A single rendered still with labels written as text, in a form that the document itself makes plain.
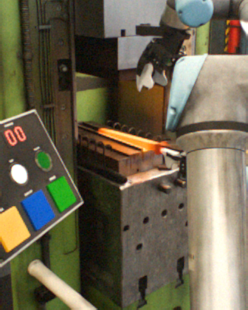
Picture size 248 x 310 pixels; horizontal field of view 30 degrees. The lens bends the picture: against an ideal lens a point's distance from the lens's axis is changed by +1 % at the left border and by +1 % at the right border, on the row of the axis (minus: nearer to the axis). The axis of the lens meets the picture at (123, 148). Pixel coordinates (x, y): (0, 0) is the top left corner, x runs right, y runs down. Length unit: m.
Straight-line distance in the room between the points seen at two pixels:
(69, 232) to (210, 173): 1.06
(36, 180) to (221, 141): 0.59
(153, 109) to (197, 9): 0.87
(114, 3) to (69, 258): 0.88
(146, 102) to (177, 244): 0.57
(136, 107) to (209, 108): 1.26
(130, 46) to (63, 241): 0.70
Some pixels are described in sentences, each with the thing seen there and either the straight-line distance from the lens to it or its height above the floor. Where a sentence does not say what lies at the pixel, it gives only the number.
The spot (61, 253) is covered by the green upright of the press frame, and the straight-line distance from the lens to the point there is 1.67.
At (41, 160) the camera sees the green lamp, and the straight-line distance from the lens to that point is 1.17.
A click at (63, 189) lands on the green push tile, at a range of 1.19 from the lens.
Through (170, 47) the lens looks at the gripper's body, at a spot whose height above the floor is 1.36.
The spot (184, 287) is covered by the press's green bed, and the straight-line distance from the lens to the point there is 1.89.
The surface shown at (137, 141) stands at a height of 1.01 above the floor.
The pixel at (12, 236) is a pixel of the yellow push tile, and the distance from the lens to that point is 1.03.
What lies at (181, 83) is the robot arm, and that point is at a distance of 0.67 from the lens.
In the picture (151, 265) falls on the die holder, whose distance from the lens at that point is 1.69.
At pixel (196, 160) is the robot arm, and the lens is 0.67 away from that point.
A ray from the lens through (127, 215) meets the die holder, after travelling 1.51.
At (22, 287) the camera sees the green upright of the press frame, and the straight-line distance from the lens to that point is 1.64.
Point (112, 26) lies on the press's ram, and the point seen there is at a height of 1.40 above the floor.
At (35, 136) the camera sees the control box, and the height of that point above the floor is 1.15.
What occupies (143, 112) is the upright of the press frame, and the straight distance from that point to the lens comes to 1.89.
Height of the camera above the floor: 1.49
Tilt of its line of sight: 18 degrees down
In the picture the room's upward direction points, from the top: straight up
